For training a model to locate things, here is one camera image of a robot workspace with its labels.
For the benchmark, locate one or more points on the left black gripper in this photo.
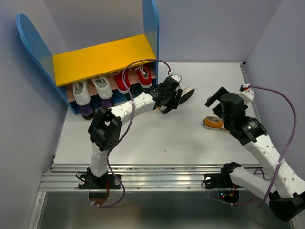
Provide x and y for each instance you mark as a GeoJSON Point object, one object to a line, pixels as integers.
{"type": "Point", "coordinates": [173, 103]}

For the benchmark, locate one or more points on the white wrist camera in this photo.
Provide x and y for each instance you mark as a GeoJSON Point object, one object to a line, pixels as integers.
{"type": "Point", "coordinates": [176, 77]}
{"type": "Point", "coordinates": [246, 93]}

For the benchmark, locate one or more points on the purple sneaker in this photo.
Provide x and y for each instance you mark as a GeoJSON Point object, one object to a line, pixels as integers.
{"type": "Point", "coordinates": [106, 102]}
{"type": "Point", "coordinates": [87, 111]}

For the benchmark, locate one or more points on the purple sneaker right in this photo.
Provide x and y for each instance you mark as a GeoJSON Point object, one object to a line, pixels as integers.
{"type": "Point", "coordinates": [106, 102]}

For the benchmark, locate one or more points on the white sneaker left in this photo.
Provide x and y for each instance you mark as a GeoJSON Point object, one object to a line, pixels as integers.
{"type": "Point", "coordinates": [81, 93]}

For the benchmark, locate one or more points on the purple sneaker left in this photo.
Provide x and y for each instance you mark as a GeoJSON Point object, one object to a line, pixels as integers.
{"type": "Point", "coordinates": [87, 111]}

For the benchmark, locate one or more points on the white sneaker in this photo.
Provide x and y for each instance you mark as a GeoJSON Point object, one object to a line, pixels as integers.
{"type": "Point", "coordinates": [81, 93]}
{"type": "Point", "coordinates": [103, 87]}

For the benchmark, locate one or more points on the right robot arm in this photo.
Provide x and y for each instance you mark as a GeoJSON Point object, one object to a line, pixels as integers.
{"type": "Point", "coordinates": [285, 193]}

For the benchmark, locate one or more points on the blue yellow shoe shelf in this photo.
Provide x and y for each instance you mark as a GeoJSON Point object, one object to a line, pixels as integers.
{"type": "Point", "coordinates": [61, 70]}

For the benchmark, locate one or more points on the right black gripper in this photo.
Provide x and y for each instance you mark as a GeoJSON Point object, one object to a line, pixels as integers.
{"type": "Point", "coordinates": [211, 99]}

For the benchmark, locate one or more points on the red sneaker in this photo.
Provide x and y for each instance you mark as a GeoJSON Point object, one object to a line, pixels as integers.
{"type": "Point", "coordinates": [122, 81]}
{"type": "Point", "coordinates": [144, 75]}

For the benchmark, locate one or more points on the aluminium rail frame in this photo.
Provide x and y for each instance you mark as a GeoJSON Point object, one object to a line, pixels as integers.
{"type": "Point", "coordinates": [162, 160]}

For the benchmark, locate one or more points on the white sneaker right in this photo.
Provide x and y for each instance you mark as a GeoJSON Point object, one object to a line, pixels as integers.
{"type": "Point", "coordinates": [103, 87]}

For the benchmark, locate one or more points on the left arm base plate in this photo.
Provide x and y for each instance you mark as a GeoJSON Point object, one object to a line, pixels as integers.
{"type": "Point", "coordinates": [106, 182]}

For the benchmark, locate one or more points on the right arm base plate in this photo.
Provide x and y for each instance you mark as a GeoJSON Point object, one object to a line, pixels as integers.
{"type": "Point", "coordinates": [217, 180]}

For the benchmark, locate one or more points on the orange sneaker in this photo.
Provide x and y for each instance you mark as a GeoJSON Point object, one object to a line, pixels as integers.
{"type": "Point", "coordinates": [186, 95]}
{"type": "Point", "coordinates": [213, 122]}

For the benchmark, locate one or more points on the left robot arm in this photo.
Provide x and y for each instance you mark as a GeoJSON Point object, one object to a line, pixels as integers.
{"type": "Point", "coordinates": [106, 126]}

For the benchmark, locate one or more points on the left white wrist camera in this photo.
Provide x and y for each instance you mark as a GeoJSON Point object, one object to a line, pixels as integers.
{"type": "Point", "coordinates": [176, 77]}

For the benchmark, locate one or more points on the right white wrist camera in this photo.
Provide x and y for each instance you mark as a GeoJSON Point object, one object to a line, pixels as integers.
{"type": "Point", "coordinates": [246, 93]}

